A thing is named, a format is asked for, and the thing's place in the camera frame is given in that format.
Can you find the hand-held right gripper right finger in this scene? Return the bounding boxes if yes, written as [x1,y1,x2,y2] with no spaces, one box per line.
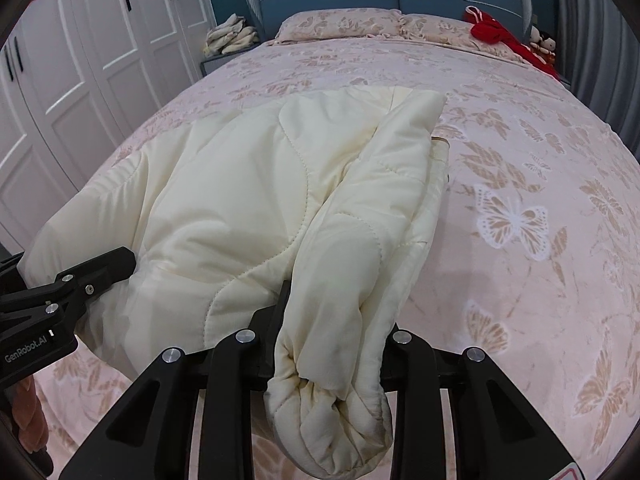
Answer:
[381,327,582,480]

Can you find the grey curtain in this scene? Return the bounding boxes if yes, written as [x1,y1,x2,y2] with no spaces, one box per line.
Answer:
[550,0,640,157]

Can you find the cream quilted jacket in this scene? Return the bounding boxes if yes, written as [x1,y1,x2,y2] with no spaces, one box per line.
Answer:
[22,85,451,479]

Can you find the pink leaf print pillow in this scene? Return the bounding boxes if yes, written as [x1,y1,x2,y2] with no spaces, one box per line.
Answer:
[399,14,482,46]
[274,9,405,45]

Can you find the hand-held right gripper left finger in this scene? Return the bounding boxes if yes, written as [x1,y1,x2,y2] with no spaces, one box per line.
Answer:
[59,280,293,480]

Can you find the pink butterfly print bedspread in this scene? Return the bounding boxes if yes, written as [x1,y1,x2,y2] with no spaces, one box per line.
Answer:
[30,34,640,480]

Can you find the pile of cream cloths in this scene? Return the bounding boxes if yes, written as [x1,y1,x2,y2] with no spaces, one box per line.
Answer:
[202,13,261,57]

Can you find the red cloth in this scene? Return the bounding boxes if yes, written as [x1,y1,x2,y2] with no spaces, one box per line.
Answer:
[465,5,559,79]

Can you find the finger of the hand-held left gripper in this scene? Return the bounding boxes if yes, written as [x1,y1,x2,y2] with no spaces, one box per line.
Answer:
[47,246,138,322]

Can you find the stuffed toys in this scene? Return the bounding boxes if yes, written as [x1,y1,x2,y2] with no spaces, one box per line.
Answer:
[529,25,559,66]

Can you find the grey nightstand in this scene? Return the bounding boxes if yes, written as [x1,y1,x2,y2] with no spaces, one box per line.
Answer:
[200,41,262,79]

